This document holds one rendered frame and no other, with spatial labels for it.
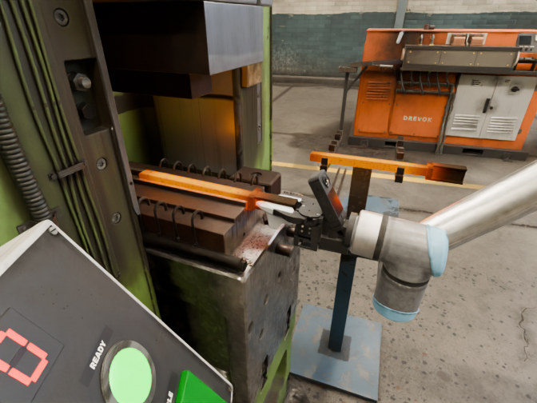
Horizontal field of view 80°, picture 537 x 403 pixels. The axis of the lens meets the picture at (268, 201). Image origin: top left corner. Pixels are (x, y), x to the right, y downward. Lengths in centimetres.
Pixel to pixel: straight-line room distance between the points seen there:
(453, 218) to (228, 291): 49
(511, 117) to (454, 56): 95
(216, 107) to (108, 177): 46
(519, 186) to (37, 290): 74
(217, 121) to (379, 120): 331
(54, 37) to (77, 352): 38
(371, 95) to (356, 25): 413
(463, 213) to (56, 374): 71
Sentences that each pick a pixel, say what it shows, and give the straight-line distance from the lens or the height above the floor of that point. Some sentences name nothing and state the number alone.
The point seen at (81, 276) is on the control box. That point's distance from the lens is 31.
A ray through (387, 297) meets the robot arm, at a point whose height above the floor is 86.
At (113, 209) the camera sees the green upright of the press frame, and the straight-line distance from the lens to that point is 60.
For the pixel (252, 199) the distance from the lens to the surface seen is 69.
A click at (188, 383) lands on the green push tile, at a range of 36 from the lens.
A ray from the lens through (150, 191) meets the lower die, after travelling 81.
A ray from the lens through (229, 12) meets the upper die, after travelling 58.
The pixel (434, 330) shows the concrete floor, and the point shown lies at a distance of 191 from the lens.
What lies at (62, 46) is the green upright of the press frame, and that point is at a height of 131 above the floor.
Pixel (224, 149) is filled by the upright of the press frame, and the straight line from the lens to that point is 98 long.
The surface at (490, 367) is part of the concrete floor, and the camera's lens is 189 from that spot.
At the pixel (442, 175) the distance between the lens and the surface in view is 99.
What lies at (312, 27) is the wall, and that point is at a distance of 817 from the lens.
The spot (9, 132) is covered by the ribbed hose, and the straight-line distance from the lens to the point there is 46.
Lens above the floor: 134
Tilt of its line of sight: 29 degrees down
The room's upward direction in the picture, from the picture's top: straight up
